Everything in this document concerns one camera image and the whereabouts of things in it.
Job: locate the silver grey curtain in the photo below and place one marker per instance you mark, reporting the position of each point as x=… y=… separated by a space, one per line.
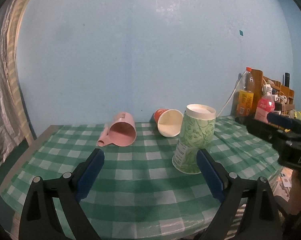
x=14 y=124

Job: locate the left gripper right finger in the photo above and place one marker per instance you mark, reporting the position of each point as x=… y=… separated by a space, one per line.
x=260 y=219

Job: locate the green patterned paper cup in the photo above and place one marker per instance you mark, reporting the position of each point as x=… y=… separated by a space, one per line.
x=196 y=132

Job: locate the green checkered tablecloth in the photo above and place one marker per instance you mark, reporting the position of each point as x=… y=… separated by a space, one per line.
x=139 y=194

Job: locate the pink plastic mug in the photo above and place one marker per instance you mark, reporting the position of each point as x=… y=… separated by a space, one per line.
x=121 y=132

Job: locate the right hand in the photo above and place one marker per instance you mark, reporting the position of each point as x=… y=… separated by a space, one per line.
x=294 y=201

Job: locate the wooden desk organizer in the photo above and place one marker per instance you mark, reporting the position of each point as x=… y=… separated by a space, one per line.
x=282 y=93

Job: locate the white phone case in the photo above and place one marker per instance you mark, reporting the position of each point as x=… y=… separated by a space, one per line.
x=285 y=180

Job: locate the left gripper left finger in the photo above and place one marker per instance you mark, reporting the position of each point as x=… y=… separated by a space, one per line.
x=39 y=218

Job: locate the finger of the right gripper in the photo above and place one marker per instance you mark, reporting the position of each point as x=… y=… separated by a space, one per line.
x=284 y=122
x=267 y=132

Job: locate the red paper cup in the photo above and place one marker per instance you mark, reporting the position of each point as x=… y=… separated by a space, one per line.
x=168 y=121

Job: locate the orange soda bottle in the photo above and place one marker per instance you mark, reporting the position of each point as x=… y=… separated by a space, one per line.
x=246 y=93

